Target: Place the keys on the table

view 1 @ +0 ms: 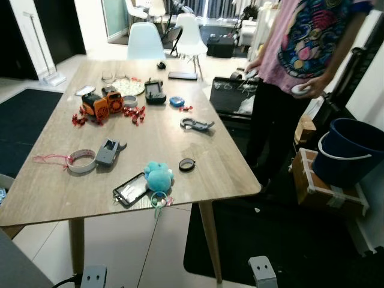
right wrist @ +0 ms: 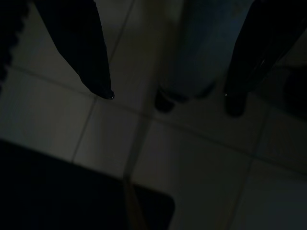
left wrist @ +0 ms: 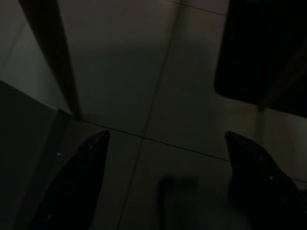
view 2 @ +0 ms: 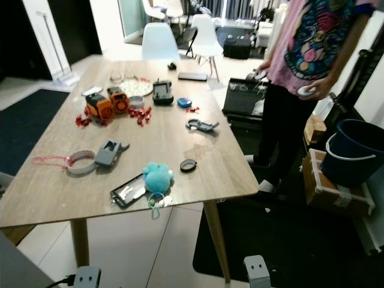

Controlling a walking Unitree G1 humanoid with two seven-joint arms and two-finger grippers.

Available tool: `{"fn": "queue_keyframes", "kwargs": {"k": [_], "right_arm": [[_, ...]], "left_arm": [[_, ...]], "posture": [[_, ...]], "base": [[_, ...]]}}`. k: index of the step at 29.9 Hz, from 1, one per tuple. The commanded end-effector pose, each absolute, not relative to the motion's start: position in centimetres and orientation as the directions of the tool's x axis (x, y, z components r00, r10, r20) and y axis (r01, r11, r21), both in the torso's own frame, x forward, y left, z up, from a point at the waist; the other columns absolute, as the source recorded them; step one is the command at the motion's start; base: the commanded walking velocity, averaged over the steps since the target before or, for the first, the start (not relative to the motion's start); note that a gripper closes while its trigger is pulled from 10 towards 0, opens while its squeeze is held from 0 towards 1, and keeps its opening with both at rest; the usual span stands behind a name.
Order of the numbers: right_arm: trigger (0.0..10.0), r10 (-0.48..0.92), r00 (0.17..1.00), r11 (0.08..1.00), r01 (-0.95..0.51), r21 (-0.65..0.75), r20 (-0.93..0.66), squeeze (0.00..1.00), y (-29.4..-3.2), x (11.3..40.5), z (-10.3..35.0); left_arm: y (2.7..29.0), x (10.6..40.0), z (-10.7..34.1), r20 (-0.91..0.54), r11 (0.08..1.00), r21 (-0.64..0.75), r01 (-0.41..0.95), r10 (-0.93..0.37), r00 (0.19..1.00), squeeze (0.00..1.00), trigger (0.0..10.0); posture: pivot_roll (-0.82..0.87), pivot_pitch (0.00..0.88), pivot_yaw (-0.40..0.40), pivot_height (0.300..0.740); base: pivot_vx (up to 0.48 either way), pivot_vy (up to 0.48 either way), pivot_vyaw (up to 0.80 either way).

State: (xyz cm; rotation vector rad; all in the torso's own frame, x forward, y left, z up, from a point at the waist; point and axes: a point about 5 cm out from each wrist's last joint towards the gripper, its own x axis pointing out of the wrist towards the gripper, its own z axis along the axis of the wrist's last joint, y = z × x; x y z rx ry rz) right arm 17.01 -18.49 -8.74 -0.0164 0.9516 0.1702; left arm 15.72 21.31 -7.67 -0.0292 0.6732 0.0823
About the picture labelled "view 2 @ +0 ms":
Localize black flat phone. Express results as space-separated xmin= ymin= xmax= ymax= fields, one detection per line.
xmin=178 ymin=72 xmax=208 ymax=82

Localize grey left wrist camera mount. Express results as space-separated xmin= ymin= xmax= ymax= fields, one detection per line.
xmin=74 ymin=266 xmax=101 ymax=288

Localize taped cardboard box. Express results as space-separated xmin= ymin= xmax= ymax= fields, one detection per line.
xmin=302 ymin=148 xmax=376 ymax=218

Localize black floor mat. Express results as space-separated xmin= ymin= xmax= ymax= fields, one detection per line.
xmin=192 ymin=198 xmax=384 ymax=288

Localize grey handheld device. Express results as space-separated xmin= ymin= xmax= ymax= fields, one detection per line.
xmin=95 ymin=140 xmax=131 ymax=169

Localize white plastic bag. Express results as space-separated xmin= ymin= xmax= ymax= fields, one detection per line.
xmin=251 ymin=98 xmax=268 ymax=118

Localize green ring keychain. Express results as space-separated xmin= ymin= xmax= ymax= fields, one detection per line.
xmin=147 ymin=193 xmax=172 ymax=220

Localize black metal stand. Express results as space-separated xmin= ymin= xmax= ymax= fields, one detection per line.
xmin=333 ymin=51 xmax=376 ymax=130

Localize teal plush toy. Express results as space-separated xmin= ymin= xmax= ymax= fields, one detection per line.
xmin=143 ymin=162 xmax=175 ymax=196

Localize clear eyeglasses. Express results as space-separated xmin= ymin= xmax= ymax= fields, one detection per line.
xmin=111 ymin=71 xmax=139 ymax=83

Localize black open storage case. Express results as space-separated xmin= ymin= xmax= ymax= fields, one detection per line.
xmin=222 ymin=78 xmax=268 ymax=124

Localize white dotted round plate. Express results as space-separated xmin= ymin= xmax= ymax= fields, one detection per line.
xmin=121 ymin=80 xmax=154 ymax=97

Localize black gamepad controller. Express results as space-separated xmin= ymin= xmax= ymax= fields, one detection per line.
xmin=152 ymin=80 xmax=175 ymax=106

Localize orange black device with grille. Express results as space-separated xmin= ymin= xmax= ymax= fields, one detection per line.
xmin=107 ymin=88 xmax=130 ymax=115

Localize grey plastic clamp tool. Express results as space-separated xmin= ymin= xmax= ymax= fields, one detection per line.
xmin=186 ymin=118 xmax=220 ymax=134

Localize black carry case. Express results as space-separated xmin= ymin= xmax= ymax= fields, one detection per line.
xmin=223 ymin=35 xmax=254 ymax=59

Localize small brown cardboard box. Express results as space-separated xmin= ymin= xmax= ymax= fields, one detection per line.
xmin=305 ymin=114 xmax=328 ymax=145

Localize black ring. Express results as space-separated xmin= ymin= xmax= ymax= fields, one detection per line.
xmin=180 ymin=159 xmax=197 ymax=173

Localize white smartphone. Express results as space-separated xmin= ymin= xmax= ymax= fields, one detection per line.
xmin=82 ymin=86 xmax=104 ymax=97

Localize person in pink patterned shirt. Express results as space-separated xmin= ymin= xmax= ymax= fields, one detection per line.
xmin=246 ymin=0 xmax=382 ymax=193

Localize white shelf frame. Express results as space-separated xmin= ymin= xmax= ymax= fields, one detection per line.
xmin=357 ymin=180 xmax=384 ymax=256

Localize pale blue shell chair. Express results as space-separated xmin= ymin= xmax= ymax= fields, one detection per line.
xmin=142 ymin=22 xmax=181 ymax=61

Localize white tape roll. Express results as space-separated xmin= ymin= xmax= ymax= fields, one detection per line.
xmin=66 ymin=150 xmax=98 ymax=175

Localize pink lanyard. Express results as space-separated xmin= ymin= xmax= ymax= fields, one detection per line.
xmin=32 ymin=155 xmax=71 ymax=169

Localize black folding chair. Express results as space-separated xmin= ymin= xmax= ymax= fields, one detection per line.
xmin=177 ymin=27 xmax=199 ymax=59

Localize white shell chair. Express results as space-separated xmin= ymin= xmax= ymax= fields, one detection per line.
xmin=189 ymin=13 xmax=223 ymax=82

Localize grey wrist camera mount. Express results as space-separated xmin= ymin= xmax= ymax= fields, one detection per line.
xmin=244 ymin=255 xmax=272 ymax=288
xmin=74 ymin=266 xmax=101 ymax=288

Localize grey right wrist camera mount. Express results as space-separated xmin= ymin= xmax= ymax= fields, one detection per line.
xmin=244 ymin=255 xmax=272 ymax=288

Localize white floor stand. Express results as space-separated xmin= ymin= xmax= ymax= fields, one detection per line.
xmin=39 ymin=12 xmax=82 ymax=88

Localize grey furniture panel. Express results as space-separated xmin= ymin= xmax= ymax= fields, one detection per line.
xmin=0 ymin=233 xmax=53 ymax=288

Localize dark blue bucket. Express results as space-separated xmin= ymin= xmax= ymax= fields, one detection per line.
xmin=321 ymin=119 xmax=384 ymax=188

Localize person's left hand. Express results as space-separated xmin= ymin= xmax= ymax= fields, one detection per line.
xmin=312 ymin=80 xmax=335 ymax=101

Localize open cardboard box with parts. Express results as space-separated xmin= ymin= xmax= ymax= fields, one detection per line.
xmin=0 ymin=173 xmax=16 ymax=193

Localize light wooden table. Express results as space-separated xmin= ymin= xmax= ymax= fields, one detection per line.
xmin=0 ymin=55 xmax=260 ymax=286

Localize dark blue rug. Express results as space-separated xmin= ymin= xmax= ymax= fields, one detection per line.
xmin=0 ymin=89 xmax=79 ymax=178

